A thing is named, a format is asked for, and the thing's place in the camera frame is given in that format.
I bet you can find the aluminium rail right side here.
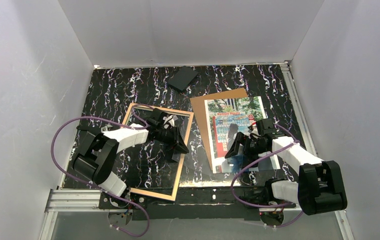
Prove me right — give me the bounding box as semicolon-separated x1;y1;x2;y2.
279;63;320;165

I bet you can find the light wooden picture frame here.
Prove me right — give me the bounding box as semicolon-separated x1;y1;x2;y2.
122;102;195;202

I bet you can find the aluminium rail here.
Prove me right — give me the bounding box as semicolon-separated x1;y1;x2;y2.
40;188;353;240
279;63;320;165

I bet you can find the colour photo print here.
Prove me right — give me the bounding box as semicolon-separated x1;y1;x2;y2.
204;96;268;174

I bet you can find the aluminium rail front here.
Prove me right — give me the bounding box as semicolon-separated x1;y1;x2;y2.
40;188;353;240

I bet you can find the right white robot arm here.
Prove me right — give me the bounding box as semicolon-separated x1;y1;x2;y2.
225;118;348;216

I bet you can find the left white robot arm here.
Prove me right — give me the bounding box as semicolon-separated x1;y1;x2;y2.
71;103;194;201

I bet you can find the black mounting base plate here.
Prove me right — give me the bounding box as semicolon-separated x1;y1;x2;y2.
98;186;296;225

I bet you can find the brown cardboard backing board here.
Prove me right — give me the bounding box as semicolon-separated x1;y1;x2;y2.
190;88;248;171

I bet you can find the small metal bracket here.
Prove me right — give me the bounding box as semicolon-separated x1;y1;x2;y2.
101;124;113;132

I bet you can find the black foam block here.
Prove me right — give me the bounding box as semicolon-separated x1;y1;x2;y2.
167;66;199;92

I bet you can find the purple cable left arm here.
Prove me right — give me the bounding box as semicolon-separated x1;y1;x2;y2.
50;104;156;238

